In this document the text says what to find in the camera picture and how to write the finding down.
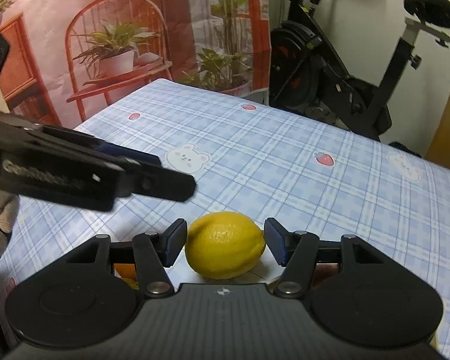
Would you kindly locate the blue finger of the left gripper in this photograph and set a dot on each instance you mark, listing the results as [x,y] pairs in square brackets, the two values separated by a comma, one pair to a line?
[125,152]
[156,181]

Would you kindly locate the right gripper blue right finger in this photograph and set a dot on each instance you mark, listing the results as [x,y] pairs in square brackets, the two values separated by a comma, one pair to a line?
[296,252]

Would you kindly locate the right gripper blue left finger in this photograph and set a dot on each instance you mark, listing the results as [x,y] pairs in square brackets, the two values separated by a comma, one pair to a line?
[153,253]

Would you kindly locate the orange tangerine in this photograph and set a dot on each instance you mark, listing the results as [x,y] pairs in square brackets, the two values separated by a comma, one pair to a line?
[126,270]

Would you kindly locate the yellow lemon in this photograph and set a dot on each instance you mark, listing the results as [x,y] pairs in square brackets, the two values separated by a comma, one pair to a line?
[223,245]

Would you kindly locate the beige round plate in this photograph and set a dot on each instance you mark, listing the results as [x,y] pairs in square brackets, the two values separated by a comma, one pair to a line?
[273,280]

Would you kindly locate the yellow green round fruit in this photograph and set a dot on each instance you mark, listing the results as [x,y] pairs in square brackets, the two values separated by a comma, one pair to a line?
[132,283]

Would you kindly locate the blue plaid tablecloth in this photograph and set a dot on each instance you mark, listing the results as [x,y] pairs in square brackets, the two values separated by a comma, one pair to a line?
[261,162]

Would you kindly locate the printed backdrop cloth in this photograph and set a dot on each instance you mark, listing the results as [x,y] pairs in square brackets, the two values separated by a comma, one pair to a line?
[69,59]

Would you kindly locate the black exercise bike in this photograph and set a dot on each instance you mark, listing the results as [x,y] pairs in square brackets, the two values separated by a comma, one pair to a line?
[381,66]

